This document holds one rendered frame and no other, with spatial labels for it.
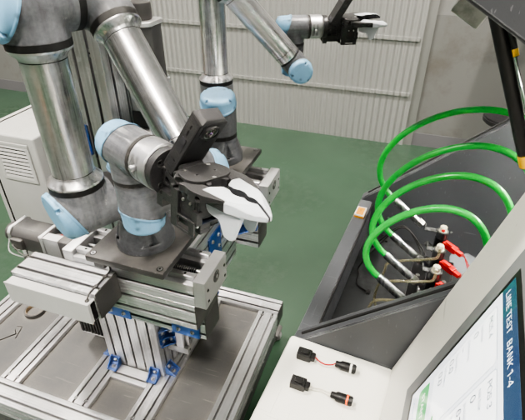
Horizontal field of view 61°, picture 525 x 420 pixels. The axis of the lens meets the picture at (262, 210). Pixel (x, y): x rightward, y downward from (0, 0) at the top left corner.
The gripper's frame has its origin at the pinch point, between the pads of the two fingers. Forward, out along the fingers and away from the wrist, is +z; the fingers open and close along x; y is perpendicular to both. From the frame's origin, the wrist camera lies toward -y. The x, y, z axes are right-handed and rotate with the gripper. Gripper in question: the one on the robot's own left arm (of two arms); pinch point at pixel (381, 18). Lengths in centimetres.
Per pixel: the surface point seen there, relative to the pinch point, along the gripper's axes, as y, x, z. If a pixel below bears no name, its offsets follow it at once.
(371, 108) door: 143, -193, 83
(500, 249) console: -6, 111, -21
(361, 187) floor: 162, -108, 52
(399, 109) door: 139, -183, 104
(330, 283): 41, 77, -31
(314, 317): 39, 88, -37
